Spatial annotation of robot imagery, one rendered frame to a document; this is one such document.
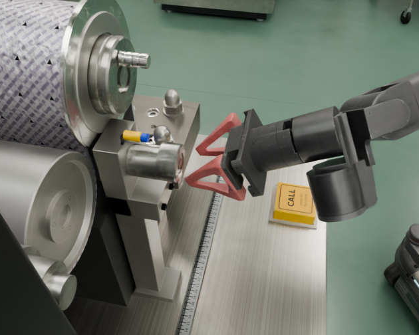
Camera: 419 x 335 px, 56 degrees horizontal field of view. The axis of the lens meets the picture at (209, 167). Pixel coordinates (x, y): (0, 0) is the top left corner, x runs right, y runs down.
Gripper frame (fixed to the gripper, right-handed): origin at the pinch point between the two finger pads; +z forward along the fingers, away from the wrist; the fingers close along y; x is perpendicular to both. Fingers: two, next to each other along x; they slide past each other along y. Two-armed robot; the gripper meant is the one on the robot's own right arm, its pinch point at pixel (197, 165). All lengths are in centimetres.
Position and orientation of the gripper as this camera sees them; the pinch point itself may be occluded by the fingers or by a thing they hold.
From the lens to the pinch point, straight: 54.3
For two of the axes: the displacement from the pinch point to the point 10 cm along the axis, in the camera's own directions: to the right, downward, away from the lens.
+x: -4.8, -6.7, -5.7
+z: -8.5, 2.0, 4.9
